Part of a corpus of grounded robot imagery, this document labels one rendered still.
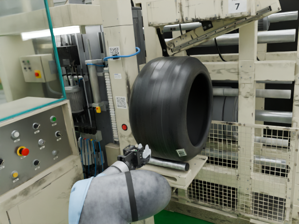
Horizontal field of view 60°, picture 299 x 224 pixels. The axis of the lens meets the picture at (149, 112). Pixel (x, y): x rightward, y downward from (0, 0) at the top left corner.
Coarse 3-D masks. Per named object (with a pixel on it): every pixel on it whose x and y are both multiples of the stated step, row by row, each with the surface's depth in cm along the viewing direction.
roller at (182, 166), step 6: (150, 156) 149; (150, 162) 147; (156, 162) 145; (162, 162) 143; (168, 162) 142; (174, 162) 140; (180, 162) 139; (174, 168) 141; (180, 168) 138; (186, 168) 136
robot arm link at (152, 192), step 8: (136, 176) 59; (144, 176) 59; (152, 176) 60; (160, 176) 63; (136, 184) 57; (144, 184) 57; (152, 184) 58; (160, 184) 60; (168, 184) 64; (136, 192) 56; (144, 192) 57; (152, 192) 57; (160, 192) 59; (168, 192) 62; (136, 200) 56; (144, 200) 56; (152, 200) 57; (160, 200) 59; (168, 200) 63; (144, 208) 56; (152, 208) 57; (160, 208) 60; (144, 216) 58
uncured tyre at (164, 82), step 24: (144, 72) 130; (168, 72) 123; (192, 72) 126; (144, 96) 124; (168, 96) 118; (192, 96) 169; (144, 120) 124; (168, 120) 118; (192, 120) 169; (144, 144) 132; (168, 144) 123; (192, 144) 159
